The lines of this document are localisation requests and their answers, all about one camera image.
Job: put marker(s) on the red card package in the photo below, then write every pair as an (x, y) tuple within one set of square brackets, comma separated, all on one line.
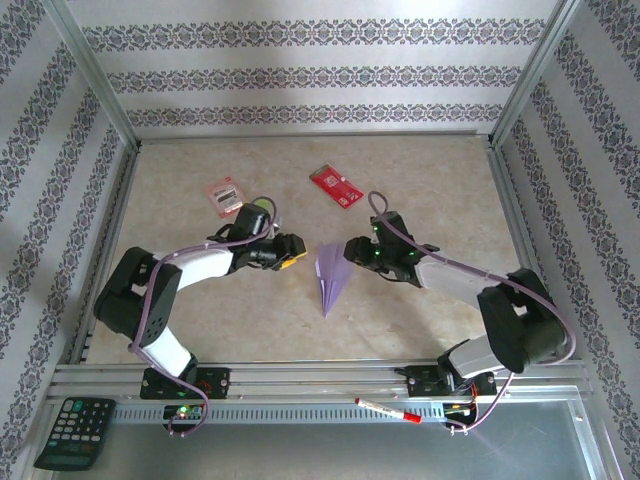
[(332, 182)]

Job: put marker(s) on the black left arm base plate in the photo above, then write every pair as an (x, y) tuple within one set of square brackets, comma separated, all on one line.
[(217, 382)]

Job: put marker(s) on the grey metal sheet panel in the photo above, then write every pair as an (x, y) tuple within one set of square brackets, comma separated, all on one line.
[(325, 450)]

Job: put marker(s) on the controller board with green light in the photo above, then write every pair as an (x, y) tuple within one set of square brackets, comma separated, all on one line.
[(184, 411)]

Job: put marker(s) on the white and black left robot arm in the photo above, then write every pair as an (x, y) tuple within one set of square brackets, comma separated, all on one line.
[(205, 267)]

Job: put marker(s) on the lilac paper sheet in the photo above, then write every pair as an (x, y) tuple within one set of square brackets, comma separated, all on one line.
[(330, 280)]

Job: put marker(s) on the aluminium frame post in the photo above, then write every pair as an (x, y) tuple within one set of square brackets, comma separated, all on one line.
[(95, 75), (530, 75)]

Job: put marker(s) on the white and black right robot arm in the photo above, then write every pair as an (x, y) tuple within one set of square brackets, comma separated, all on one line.
[(450, 280)]

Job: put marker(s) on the pink blister card package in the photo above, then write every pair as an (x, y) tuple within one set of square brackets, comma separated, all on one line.
[(225, 195)]

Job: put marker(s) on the aluminium mounting rail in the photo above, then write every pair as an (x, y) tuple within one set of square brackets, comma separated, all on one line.
[(310, 377)]

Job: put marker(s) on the black calculator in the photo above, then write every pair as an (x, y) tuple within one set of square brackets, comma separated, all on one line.
[(75, 430)]

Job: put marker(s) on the white marker with red cap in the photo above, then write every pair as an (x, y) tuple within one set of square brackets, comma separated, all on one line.
[(387, 410)]

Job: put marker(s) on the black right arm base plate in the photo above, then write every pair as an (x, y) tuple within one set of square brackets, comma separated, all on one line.
[(425, 385)]

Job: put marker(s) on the aluminium back rail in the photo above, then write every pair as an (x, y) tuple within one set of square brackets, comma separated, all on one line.
[(300, 138)]

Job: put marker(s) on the aluminium side rail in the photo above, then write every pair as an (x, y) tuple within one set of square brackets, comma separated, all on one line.
[(525, 250), (106, 255)]

